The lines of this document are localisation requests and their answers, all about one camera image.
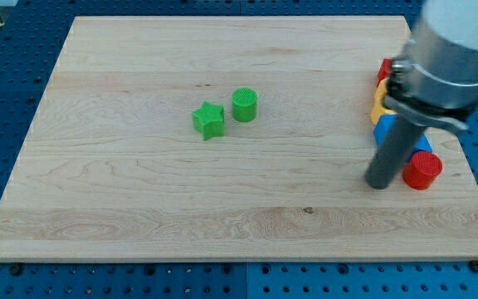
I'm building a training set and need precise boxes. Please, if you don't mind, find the red block behind arm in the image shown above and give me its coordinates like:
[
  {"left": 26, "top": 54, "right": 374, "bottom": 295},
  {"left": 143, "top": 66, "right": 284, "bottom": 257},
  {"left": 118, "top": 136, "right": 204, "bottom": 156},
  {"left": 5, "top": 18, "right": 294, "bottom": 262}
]
[{"left": 377, "top": 58, "right": 392, "bottom": 85}]

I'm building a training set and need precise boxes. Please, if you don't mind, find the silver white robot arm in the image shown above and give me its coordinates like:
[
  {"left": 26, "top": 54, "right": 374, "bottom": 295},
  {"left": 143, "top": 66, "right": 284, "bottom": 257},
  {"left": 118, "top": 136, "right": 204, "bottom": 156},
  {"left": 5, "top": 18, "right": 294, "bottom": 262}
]
[{"left": 384, "top": 0, "right": 478, "bottom": 135}]

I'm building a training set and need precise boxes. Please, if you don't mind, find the green star block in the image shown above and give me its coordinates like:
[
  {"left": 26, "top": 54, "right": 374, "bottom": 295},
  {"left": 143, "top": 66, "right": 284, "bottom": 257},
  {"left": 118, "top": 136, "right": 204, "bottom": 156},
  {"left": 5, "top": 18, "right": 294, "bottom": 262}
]
[{"left": 192, "top": 101, "right": 225, "bottom": 141}]

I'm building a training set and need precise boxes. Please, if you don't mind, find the green cylinder block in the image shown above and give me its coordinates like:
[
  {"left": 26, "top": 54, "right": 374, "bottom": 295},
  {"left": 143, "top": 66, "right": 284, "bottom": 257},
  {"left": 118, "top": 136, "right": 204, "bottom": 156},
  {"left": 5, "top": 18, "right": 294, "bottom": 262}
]
[{"left": 232, "top": 87, "right": 258, "bottom": 122}]

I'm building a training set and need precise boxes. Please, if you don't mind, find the light wooden board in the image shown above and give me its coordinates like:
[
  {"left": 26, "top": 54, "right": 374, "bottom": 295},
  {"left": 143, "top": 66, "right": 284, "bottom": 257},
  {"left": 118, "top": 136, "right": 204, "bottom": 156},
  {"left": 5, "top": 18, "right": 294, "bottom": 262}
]
[{"left": 0, "top": 17, "right": 478, "bottom": 263}]

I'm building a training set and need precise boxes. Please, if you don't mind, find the yellow block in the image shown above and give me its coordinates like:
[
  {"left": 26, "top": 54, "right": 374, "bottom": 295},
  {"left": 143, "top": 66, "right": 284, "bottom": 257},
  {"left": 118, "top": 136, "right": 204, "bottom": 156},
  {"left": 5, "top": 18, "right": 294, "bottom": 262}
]
[{"left": 370, "top": 78, "right": 396, "bottom": 125}]

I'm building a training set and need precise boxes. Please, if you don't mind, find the blue block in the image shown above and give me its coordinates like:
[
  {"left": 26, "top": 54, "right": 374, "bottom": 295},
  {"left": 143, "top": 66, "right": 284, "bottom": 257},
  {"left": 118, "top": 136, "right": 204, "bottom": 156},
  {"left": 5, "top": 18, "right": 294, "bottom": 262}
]
[{"left": 373, "top": 115, "right": 433, "bottom": 163}]

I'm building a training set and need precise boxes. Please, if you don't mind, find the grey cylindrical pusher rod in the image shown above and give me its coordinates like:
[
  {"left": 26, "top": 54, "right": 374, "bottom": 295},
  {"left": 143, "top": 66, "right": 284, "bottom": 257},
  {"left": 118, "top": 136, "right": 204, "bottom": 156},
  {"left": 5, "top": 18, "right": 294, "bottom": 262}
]
[{"left": 364, "top": 116, "right": 426, "bottom": 189}]

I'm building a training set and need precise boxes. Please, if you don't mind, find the red cylinder block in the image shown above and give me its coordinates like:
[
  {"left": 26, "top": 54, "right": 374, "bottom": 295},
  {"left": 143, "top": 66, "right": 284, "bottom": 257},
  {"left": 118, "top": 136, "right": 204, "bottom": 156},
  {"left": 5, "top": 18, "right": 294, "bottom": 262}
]
[{"left": 402, "top": 151, "right": 443, "bottom": 190}]

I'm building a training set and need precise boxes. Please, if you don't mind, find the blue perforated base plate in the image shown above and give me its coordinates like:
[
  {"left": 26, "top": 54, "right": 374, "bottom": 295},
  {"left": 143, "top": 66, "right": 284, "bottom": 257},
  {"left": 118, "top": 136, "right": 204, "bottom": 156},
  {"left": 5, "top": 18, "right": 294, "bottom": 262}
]
[{"left": 0, "top": 0, "right": 478, "bottom": 298}]

